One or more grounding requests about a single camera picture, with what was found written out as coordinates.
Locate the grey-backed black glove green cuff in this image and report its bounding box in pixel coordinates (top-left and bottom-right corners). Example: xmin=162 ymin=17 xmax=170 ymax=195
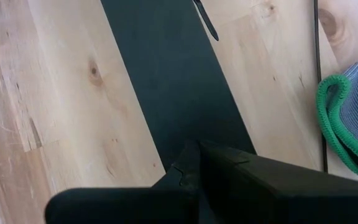
xmin=315 ymin=57 xmax=358 ymax=184

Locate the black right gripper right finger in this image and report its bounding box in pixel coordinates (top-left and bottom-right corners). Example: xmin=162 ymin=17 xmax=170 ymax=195
xmin=197 ymin=139 xmax=358 ymax=224

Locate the black zip tie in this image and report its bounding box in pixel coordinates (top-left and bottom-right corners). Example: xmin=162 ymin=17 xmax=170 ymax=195
xmin=313 ymin=0 xmax=329 ymax=174
xmin=193 ymin=0 xmax=220 ymax=42

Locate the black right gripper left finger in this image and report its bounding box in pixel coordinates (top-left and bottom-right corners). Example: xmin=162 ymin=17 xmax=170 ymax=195
xmin=44 ymin=140 xmax=202 ymax=224

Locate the black raceway cover strip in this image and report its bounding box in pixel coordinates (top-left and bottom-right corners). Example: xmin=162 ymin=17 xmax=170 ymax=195
xmin=99 ymin=0 xmax=257 ymax=172

